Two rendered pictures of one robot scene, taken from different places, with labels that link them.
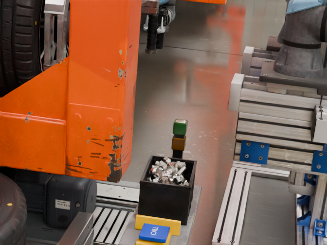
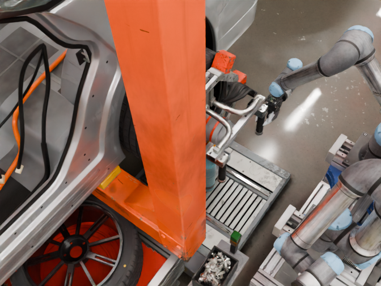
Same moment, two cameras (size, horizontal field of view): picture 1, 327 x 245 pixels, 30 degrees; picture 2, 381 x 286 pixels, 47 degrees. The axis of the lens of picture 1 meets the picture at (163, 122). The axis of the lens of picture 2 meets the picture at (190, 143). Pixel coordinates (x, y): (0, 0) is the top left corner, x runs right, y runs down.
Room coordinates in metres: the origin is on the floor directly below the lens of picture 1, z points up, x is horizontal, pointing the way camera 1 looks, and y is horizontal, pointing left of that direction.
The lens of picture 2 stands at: (1.01, -0.28, 2.59)
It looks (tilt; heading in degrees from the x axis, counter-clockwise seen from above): 56 degrees down; 31
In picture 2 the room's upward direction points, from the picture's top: 3 degrees counter-clockwise
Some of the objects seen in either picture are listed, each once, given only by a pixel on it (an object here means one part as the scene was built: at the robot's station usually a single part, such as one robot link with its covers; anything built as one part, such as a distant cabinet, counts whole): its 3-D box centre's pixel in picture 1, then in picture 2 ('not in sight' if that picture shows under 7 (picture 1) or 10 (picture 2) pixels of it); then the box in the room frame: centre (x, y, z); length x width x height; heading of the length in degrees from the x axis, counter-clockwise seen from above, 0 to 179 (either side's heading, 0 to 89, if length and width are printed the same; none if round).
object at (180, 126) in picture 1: (180, 127); (235, 236); (1.76, -0.05, 0.64); 0.04 x 0.04 x 0.04; 82
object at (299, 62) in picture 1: (299, 56); (325, 232); (1.86, -0.40, 0.87); 0.15 x 0.15 x 0.10
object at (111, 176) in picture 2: not in sight; (101, 171); (1.73, 0.68, 0.71); 0.14 x 0.14 x 0.05; 82
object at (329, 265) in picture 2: not in sight; (324, 270); (1.57, -0.41, 1.21); 0.11 x 0.08 x 0.09; 156
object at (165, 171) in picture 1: (168, 186); (215, 273); (1.59, -0.03, 0.51); 0.20 x 0.14 x 0.13; 174
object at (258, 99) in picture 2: not in sight; (236, 96); (2.23, 0.19, 1.03); 0.19 x 0.18 x 0.11; 82
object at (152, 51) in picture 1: (152, 32); (260, 123); (2.28, 0.07, 0.83); 0.04 x 0.04 x 0.16
